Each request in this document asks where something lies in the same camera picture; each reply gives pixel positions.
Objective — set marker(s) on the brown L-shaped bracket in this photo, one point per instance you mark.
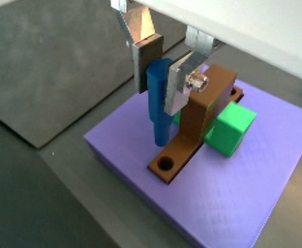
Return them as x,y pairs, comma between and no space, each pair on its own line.
221,92

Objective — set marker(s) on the purple base block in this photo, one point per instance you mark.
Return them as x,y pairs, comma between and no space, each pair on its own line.
221,198

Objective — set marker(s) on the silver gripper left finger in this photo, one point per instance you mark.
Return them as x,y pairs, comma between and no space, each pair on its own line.
144,42

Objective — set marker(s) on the blue stepped peg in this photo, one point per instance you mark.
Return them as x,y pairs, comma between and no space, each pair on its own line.
160,118

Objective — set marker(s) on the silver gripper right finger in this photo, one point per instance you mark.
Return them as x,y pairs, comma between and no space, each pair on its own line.
185,75

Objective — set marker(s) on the green block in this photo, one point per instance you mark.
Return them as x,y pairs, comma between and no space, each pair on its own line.
217,124

